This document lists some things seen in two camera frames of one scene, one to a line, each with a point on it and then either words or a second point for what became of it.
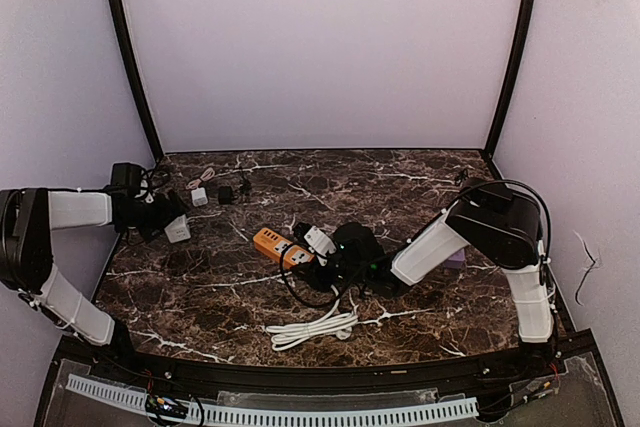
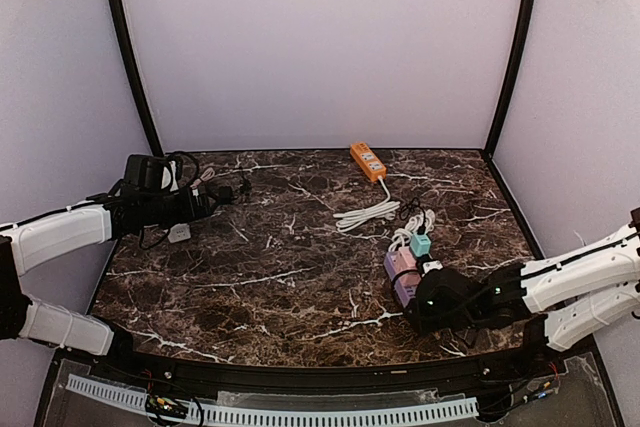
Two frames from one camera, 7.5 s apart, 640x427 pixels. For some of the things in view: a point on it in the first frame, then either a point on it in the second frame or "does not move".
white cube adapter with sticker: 178,230 does not move
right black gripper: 310,267 -> 417,298
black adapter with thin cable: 225,195 does not move
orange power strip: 271,244 -> 367,160
